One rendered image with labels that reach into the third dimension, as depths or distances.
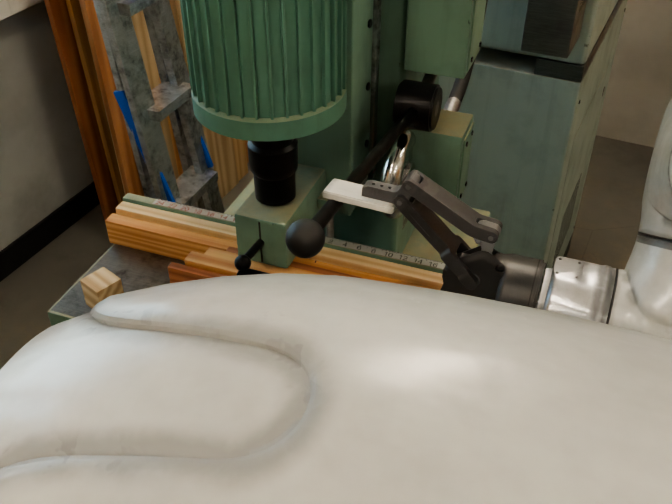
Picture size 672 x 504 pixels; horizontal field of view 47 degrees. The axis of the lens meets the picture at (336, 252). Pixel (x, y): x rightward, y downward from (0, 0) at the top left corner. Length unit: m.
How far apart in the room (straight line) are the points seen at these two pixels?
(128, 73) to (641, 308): 1.34
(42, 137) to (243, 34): 1.91
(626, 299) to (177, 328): 0.57
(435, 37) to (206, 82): 0.31
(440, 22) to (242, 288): 0.84
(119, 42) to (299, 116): 0.99
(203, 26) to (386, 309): 0.68
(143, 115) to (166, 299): 1.67
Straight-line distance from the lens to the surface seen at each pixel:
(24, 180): 2.64
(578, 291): 0.70
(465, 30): 0.99
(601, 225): 2.84
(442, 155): 1.04
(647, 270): 0.71
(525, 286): 0.71
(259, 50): 0.79
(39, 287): 2.60
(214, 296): 0.17
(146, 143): 1.86
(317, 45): 0.81
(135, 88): 1.82
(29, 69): 2.57
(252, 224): 0.95
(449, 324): 0.15
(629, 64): 3.25
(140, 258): 1.13
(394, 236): 1.18
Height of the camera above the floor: 1.58
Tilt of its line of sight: 38 degrees down
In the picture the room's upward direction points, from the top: straight up
